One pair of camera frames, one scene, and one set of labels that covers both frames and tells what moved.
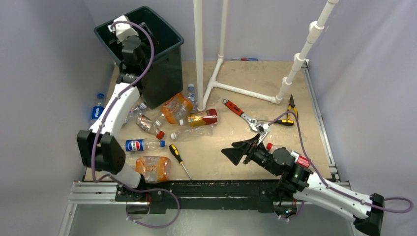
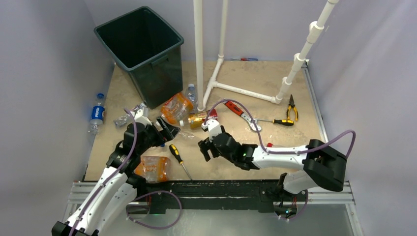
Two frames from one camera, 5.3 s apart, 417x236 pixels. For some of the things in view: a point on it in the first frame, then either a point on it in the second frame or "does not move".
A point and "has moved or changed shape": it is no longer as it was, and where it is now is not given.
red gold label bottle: x=204 y=118 does not move
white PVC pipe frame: x=314 y=30 does not move
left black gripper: x=146 y=42 -> x=166 y=133
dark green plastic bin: x=161 y=80 does not move
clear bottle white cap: x=194 y=132 has moved or changed shape
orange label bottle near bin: x=176 y=108 does not move
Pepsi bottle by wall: x=97 y=110 does not move
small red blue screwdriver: x=246 y=59 does not move
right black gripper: x=234 y=154 -> x=205 y=145
